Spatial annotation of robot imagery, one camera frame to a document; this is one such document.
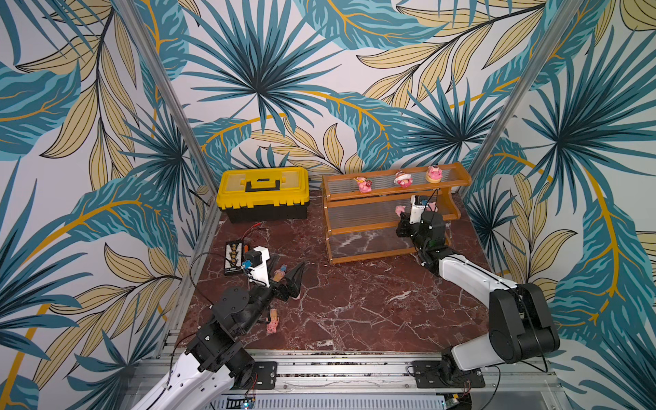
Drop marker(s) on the pink strawberry cake figure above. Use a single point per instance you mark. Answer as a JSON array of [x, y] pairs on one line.
[[403, 179]]

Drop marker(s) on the aluminium mounting rail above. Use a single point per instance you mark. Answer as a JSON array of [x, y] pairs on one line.
[[329, 380]]

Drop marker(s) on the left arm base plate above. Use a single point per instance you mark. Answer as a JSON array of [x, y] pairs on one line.
[[261, 376]]

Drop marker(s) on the ice cream cone figure toy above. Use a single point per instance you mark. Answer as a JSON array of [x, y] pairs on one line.
[[279, 274]]

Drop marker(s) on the pink round pig figure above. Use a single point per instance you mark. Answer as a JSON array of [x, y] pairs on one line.
[[434, 174]]

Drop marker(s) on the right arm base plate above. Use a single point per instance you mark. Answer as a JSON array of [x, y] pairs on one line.
[[442, 374]]

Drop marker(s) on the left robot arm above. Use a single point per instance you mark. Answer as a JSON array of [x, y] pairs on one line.
[[215, 361]]

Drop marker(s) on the yellow black toolbox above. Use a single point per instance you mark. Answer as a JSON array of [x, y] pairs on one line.
[[264, 194]]

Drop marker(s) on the orange clear plastic shelf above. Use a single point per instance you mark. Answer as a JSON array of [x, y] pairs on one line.
[[362, 226]]

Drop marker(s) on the pink yellow figure toy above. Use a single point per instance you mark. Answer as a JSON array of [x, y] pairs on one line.
[[364, 185]]

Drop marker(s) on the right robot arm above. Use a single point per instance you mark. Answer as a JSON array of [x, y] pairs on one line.
[[520, 326]]

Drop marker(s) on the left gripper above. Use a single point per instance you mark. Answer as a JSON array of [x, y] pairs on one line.
[[293, 289]]

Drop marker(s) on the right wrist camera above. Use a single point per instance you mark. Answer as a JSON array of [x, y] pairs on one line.
[[418, 207]]

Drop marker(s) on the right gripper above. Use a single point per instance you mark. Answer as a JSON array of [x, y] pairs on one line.
[[406, 225]]

